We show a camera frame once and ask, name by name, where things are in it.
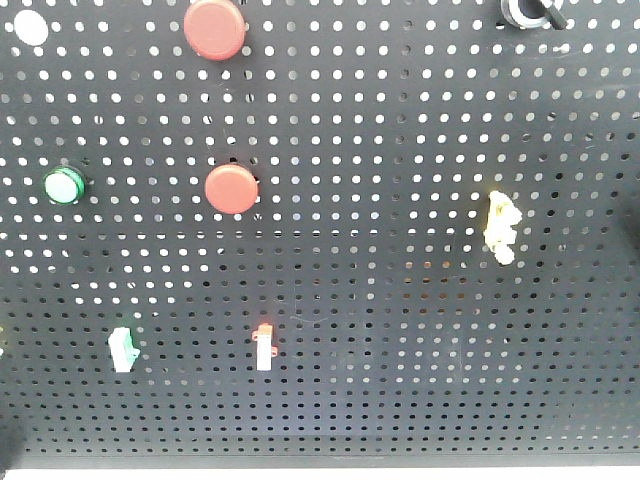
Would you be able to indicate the yellow toggle switch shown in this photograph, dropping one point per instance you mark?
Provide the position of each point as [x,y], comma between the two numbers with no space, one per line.
[499,234]

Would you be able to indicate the green push button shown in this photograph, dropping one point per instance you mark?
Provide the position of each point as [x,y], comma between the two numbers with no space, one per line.
[64,185]

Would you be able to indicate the black perforated pegboard panel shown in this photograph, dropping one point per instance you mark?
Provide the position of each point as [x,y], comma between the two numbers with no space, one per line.
[376,131]

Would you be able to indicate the white green-tipped small switch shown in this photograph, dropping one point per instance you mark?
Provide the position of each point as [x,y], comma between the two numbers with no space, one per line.
[122,351]

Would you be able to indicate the white red-tipped small switch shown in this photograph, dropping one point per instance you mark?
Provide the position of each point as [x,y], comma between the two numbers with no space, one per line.
[266,350]

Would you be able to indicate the upper red push button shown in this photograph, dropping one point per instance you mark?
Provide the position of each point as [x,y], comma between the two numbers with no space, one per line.
[214,29]

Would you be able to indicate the white standing desk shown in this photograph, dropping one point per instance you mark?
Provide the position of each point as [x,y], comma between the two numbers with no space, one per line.
[558,473]

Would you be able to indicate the white push button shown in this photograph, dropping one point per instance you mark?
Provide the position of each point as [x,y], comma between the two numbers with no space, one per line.
[30,27]

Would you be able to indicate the lower red push button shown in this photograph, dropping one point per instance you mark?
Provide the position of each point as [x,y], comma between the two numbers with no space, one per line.
[231,189]

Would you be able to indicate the red push button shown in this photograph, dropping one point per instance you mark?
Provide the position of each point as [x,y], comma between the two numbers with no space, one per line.
[231,189]
[214,29]

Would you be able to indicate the black rotary selector knob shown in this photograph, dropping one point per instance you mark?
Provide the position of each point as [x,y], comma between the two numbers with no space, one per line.
[533,14]

